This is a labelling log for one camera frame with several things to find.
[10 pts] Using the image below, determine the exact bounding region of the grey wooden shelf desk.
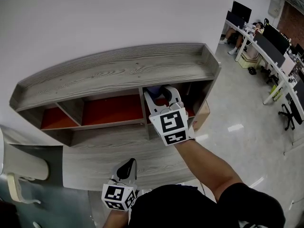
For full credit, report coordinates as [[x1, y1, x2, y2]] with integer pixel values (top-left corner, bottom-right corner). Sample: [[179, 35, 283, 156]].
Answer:
[[9, 43, 222, 148]]

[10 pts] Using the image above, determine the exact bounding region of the black office chair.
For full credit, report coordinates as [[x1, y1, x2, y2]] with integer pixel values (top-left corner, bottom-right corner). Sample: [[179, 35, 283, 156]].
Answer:
[[278, 98, 304, 131]]

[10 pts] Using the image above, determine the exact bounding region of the brown cardboard box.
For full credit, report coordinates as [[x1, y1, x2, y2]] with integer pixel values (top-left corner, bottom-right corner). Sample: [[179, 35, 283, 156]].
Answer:
[[191, 100, 211, 133]]

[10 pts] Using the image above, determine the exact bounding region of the person's black shirt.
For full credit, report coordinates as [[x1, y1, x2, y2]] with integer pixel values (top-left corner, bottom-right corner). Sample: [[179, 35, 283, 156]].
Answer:
[[128, 181, 285, 228]]

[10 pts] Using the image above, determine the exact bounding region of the green bag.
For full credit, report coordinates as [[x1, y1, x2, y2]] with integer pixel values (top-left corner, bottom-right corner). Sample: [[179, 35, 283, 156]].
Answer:
[[270, 84, 283, 102]]

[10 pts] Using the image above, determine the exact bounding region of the person's left forearm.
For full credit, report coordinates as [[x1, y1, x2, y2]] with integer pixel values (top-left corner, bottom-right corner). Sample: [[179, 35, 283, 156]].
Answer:
[[102, 209, 130, 228]]

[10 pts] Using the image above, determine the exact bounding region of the grey wall electrical box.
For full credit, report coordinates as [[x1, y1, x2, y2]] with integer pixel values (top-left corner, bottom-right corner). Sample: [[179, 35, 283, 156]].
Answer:
[[268, 0, 283, 18]]

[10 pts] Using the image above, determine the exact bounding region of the long white office desk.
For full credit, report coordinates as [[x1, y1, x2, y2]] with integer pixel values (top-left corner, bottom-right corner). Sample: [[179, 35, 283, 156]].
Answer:
[[225, 19, 304, 105]]

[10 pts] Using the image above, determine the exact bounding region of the black computer monitor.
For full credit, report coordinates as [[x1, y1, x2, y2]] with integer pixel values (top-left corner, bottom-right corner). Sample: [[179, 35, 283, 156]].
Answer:
[[262, 24, 292, 56], [231, 0, 252, 23]]

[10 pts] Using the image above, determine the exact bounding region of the blue wiping cloth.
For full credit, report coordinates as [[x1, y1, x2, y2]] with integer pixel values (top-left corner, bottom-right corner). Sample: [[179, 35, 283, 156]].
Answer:
[[145, 85, 166, 99]]

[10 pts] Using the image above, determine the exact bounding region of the person's right forearm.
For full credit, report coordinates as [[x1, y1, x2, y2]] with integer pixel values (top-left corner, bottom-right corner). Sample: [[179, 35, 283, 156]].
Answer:
[[174, 138, 244, 203]]

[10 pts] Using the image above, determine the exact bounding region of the dark grey desk divider panel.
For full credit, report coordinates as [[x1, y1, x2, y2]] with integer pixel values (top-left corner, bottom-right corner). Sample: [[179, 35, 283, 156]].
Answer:
[[226, 10, 247, 29], [253, 32, 285, 66]]

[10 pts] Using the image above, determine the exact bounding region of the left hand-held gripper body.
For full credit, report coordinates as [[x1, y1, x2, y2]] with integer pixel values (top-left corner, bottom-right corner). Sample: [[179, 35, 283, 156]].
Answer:
[[101, 174, 139, 212]]

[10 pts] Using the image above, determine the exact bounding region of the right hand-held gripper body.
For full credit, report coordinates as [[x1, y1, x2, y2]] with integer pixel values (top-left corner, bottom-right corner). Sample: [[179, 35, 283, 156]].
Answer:
[[149, 101, 191, 147]]

